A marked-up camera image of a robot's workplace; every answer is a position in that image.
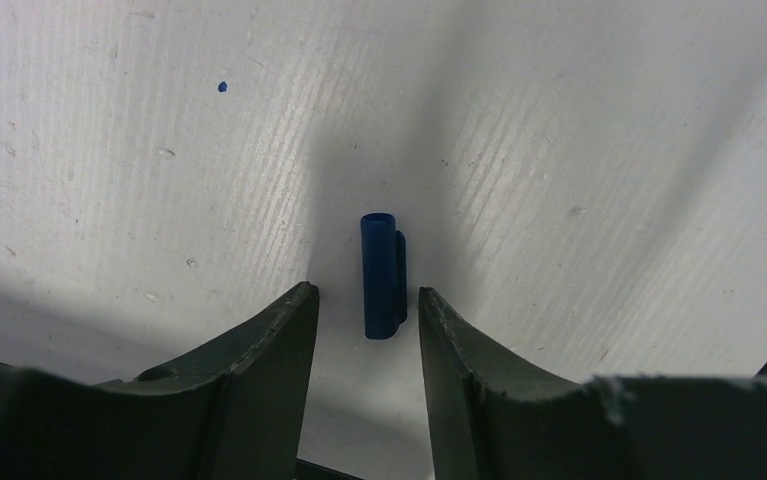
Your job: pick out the blue marker cap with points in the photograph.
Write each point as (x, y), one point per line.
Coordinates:
(384, 275)

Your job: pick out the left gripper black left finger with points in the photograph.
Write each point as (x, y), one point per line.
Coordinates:
(231, 408)

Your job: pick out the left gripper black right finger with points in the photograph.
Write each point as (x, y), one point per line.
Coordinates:
(494, 415)

